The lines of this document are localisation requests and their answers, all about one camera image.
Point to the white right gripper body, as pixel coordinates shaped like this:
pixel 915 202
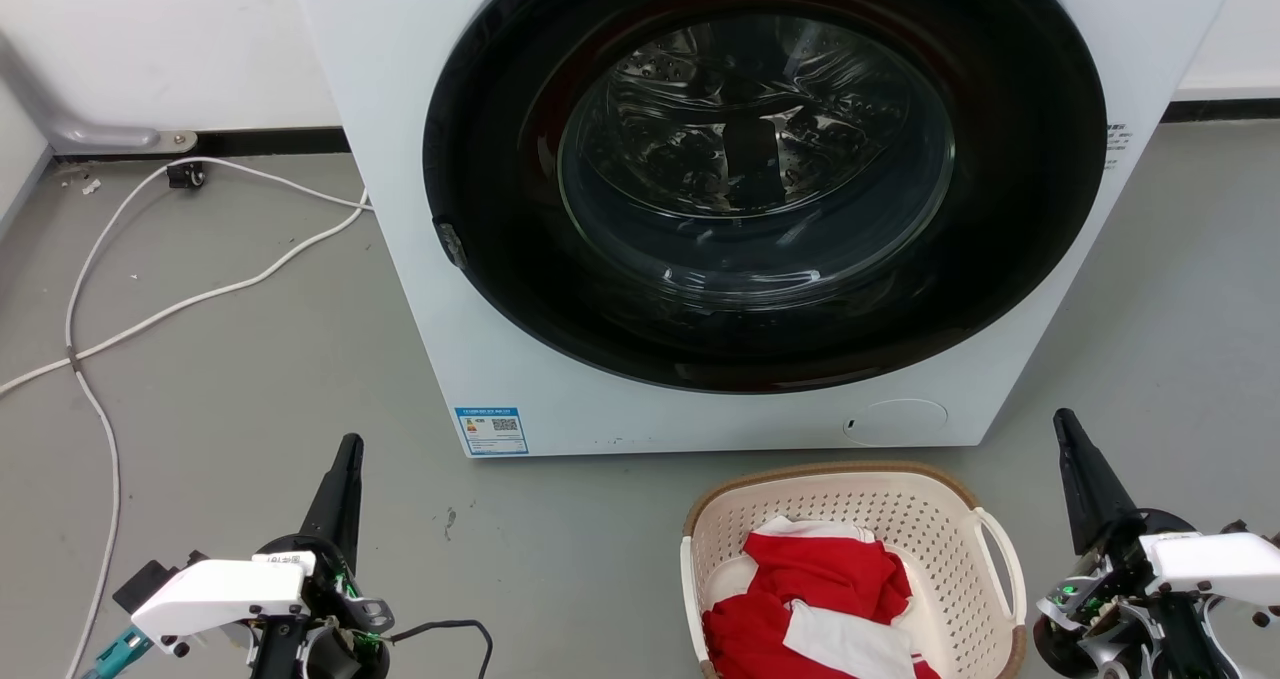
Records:
pixel 1215 564

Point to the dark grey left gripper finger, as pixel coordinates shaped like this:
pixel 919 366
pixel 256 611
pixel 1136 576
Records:
pixel 338 504

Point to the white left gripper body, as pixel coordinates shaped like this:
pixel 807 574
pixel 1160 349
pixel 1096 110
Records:
pixel 225 591

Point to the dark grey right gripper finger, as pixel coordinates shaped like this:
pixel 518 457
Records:
pixel 1090 489

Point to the cream perforated laundry basket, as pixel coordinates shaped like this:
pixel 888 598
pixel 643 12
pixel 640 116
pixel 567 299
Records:
pixel 930 529

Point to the blue energy label sticker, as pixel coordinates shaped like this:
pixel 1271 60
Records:
pixel 491 430

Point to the round white filter cover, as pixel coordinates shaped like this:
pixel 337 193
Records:
pixel 895 422

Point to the red and white garment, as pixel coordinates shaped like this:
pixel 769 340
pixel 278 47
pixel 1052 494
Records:
pixel 820 579

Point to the black round washer door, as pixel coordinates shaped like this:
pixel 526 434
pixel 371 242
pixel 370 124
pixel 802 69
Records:
pixel 1010 209

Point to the white front-load washing machine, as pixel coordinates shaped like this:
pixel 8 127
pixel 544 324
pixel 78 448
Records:
pixel 400 159

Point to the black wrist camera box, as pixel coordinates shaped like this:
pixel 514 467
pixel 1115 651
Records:
pixel 145 581

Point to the grey wall pipe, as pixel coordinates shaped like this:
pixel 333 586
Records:
pixel 70 129

